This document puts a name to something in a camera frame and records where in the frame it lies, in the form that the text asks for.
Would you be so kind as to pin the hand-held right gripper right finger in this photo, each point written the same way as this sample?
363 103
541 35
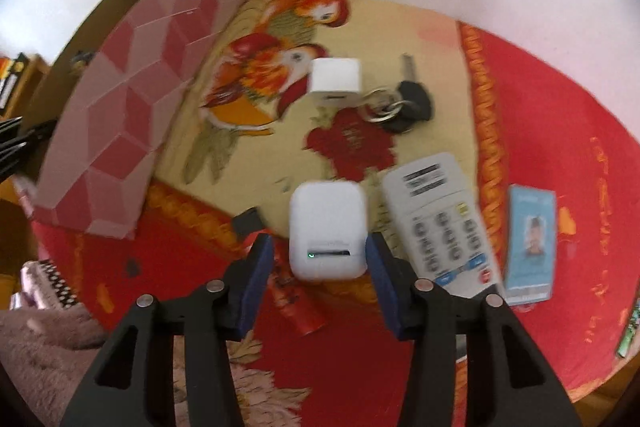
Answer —
382 287

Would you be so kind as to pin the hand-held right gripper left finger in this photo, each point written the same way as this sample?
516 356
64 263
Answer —
257 287

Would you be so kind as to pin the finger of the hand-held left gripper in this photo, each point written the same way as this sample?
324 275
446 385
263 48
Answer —
20 142

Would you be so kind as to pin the white earbuds case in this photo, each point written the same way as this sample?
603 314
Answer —
327 227

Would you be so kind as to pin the white remote control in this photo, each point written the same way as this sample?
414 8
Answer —
430 207

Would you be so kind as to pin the pink patterned cardboard box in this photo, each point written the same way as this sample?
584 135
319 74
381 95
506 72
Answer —
125 117

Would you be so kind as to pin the light blue photo card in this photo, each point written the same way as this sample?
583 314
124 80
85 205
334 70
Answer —
530 237

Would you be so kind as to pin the black key with rings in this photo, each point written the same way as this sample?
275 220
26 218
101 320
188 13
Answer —
412 99

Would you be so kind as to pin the red and black lighter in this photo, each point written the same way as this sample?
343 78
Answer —
300 307

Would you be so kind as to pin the colourful book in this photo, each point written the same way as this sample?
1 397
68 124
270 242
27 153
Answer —
10 79

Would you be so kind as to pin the polka dot cloth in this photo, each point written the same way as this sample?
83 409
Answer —
55 287

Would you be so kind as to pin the brown fuzzy blanket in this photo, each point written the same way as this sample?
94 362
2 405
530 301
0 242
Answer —
45 347

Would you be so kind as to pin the white charger plug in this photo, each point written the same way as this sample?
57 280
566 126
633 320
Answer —
334 77

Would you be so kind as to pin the red printed bird blanket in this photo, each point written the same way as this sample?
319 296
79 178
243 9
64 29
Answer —
550 117

